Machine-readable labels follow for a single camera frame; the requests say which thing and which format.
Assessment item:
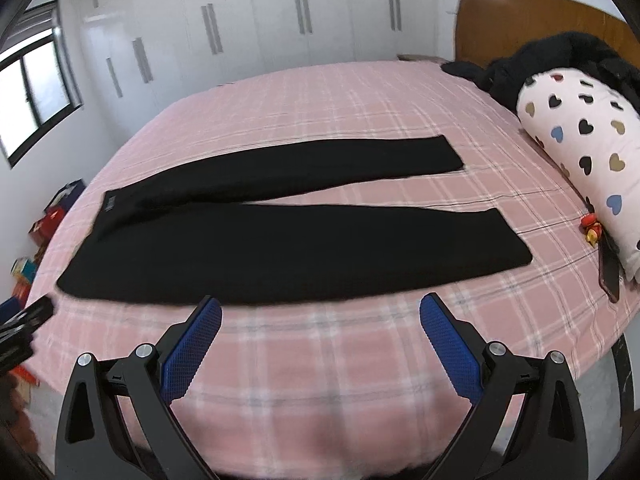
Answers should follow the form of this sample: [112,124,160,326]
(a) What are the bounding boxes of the black pants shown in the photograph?
[56,136,533,306]

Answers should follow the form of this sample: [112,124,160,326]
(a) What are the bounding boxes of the colourful boxes on floor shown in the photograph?
[0,179,87,391]

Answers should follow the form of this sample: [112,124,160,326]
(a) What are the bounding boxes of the dark brown belt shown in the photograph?
[598,231,620,304]

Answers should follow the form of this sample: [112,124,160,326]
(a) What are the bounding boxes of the red yellow toy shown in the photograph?
[580,214,602,247]

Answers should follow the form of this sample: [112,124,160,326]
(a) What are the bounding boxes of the white heart pattern pillow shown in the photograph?
[516,68,640,281]

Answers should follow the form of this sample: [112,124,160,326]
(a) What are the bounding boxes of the white wardrobe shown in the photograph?
[70,0,436,138]

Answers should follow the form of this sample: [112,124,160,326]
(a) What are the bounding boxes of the black fuzzy garment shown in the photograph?
[440,32,639,113]

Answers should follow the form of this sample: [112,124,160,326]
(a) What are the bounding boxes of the brown wooden headboard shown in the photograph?
[454,0,639,67]

